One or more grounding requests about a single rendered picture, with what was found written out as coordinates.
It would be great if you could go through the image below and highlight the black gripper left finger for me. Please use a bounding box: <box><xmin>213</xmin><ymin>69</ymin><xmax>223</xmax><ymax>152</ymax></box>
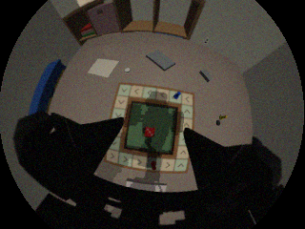
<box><xmin>51</xmin><ymin>114</ymin><xmax>125</xmax><ymax>175</ymax></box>

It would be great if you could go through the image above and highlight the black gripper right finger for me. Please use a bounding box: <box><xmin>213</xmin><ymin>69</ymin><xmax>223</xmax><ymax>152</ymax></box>
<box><xmin>183</xmin><ymin>127</ymin><xmax>254</xmax><ymax>190</ymax></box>

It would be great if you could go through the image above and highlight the blue pawn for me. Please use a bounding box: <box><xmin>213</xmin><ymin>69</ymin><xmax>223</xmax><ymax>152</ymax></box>
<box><xmin>173</xmin><ymin>92</ymin><xmax>182</xmax><ymax>99</ymax></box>

